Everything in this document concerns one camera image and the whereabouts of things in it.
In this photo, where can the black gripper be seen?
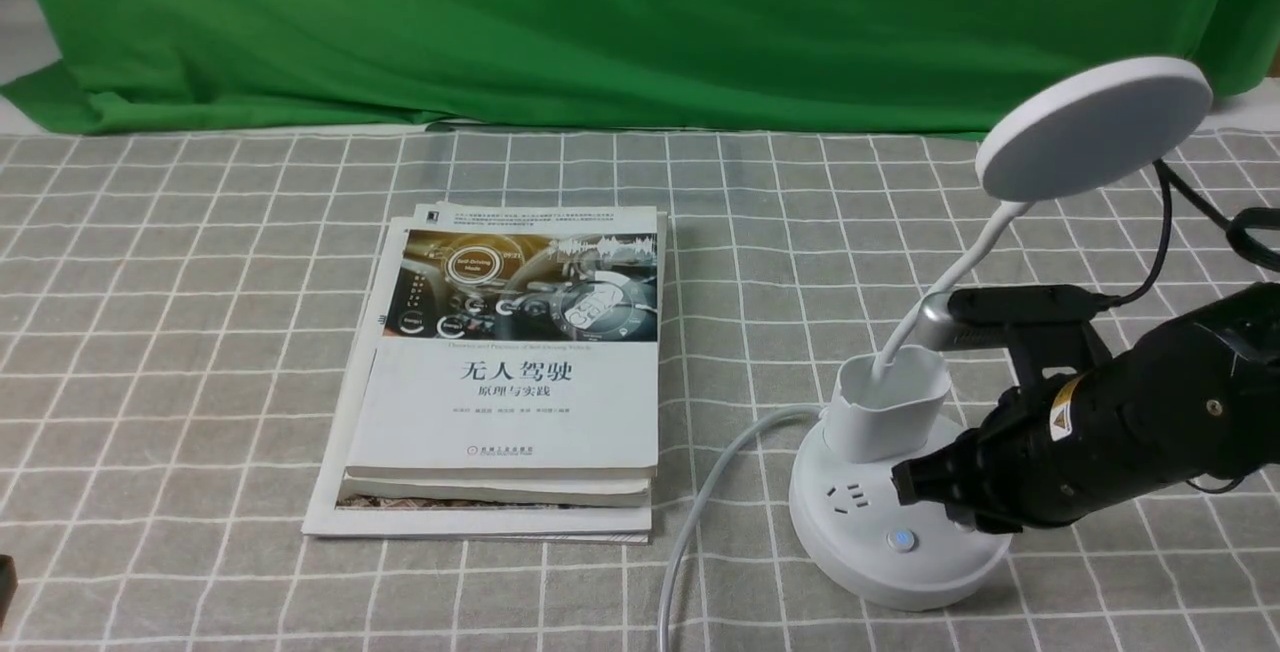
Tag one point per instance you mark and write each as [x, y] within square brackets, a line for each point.
[1051, 457]

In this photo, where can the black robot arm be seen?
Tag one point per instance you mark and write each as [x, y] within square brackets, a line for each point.
[1218, 410]

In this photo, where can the white desk lamp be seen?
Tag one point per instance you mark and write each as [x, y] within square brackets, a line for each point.
[848, 493]

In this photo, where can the middle white book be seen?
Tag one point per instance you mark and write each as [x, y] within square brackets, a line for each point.
[629, 493]

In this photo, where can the white top book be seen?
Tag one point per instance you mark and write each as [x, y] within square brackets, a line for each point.
[514, 341]

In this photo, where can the green backdrop cloth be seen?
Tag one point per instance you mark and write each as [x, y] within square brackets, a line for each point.
[828, 66]

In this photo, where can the large bottom white book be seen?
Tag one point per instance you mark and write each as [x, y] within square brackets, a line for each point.
[325, 519]

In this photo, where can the grey checkered tablecloth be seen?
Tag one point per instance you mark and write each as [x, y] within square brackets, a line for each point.
[175, 320]

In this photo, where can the dark object at edge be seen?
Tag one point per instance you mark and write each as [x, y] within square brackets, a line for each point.
[9, 585]

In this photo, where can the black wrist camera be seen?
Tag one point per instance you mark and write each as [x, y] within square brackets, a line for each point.
[1043, 328]

